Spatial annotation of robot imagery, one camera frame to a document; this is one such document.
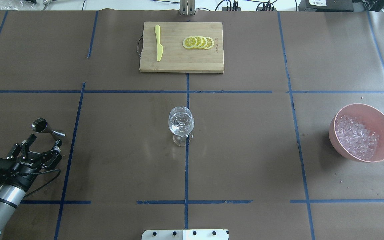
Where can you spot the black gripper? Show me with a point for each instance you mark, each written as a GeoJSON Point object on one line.
{"type": "Point", "coordinates": [23, 171]}

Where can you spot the steel jigger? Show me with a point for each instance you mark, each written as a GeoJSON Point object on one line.
{"type": "Point", "coordinates": [41, 125]}

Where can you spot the clear ice cubes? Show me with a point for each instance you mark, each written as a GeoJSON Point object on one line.
{"type": "Point", "coordinates": [356, 138]}

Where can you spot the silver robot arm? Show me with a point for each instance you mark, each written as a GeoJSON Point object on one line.
{"type": "Point", "coordinates": [11, 196]}

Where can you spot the clear wine glass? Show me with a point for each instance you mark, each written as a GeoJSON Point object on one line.
{"type": "Point", "coordinates": [181, 124]}

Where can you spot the yellow plastic knife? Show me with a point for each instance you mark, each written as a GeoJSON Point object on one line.
{"type": "Point", "coordinates": [159, 47]}

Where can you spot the wooden cutting board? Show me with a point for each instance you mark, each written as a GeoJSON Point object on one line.
{"type": "Point", "coordinates": [177, 59]}

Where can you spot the lemon slices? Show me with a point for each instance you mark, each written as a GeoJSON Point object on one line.
{"type": "Point", "coordinates": [198, 42]}

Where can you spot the black box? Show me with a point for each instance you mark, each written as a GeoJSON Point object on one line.
{"type": "Point", "coordinates": [325, 6]}

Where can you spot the pink bowl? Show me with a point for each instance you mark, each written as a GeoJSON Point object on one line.
{"type": "Point", "coordinates": [373, 119]}

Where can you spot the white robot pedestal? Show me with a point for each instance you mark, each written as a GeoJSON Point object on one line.
{"type": "Point", "coordinates": [186, 234]}

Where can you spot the aluminium frame post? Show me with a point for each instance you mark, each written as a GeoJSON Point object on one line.
{"type": "Point", "coordinates": [187, 7]}

